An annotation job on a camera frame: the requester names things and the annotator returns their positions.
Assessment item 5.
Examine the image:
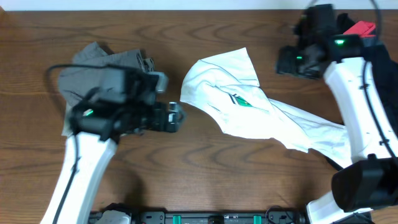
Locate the white printed t-shirt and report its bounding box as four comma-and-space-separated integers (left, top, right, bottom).
180, 48, 352, 168

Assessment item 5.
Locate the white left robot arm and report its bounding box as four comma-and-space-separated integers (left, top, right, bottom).
41, 92, 185, 223

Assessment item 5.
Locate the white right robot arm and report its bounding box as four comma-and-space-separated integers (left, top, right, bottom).
276, 34, 397, 223

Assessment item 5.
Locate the grey folded garment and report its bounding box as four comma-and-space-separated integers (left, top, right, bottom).
58, 42, 154, 136

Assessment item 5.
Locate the black garment with red collar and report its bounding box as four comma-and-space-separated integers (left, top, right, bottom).
336, 13, 397, 132

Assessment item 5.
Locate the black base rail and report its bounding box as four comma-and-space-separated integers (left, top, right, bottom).
87, 203, 307, 224

